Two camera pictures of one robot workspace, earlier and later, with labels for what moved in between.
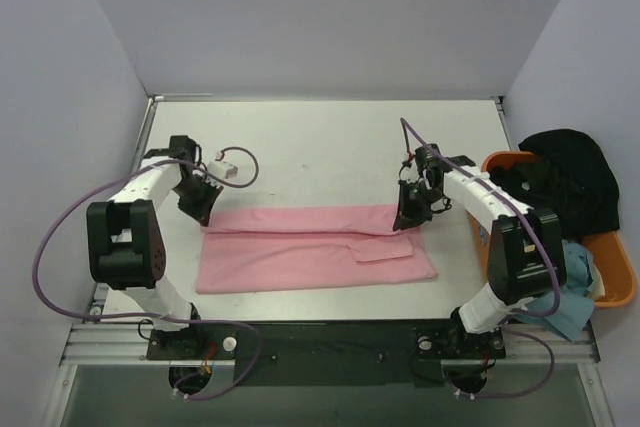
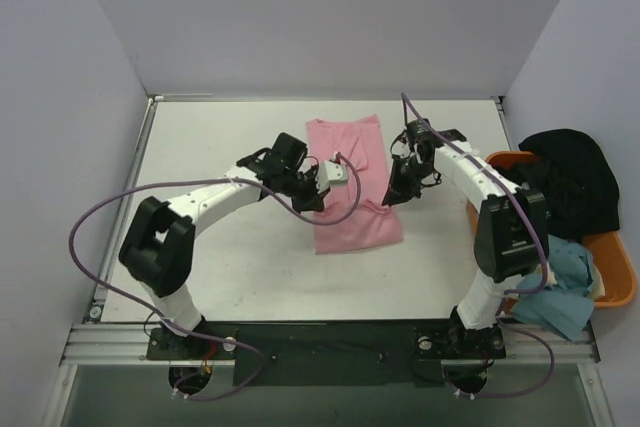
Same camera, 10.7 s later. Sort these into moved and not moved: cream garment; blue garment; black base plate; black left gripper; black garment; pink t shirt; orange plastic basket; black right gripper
Moved: black left gripper; black right gripper; pink t shirt
Not moved: orange plastic basket; black base plate; black garment; blue garment; cream garment
